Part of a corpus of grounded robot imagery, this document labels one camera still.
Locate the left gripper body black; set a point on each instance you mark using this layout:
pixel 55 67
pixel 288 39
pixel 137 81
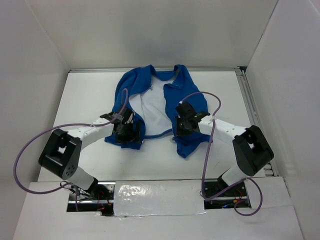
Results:
pixel 128 127

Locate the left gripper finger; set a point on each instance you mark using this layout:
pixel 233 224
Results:
pixel 126 138
pixel 137 131

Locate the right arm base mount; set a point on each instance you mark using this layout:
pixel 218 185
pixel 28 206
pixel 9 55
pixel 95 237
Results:
pixel 228 199

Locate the silver tape patch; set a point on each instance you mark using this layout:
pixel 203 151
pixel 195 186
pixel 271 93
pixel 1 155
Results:
pixel 158 198

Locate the blue zip jacket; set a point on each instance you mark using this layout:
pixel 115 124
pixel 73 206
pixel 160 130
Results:
pixel 153 96

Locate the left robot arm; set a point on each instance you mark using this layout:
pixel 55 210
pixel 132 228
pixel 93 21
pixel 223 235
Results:
pixel 62 151

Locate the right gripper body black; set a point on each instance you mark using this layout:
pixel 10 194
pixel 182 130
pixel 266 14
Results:
pixel 187 131

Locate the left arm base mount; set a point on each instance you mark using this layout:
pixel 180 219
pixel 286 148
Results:
pixel 100 201

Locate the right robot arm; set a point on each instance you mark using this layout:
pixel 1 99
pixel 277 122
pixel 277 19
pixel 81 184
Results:
pixel 251 148

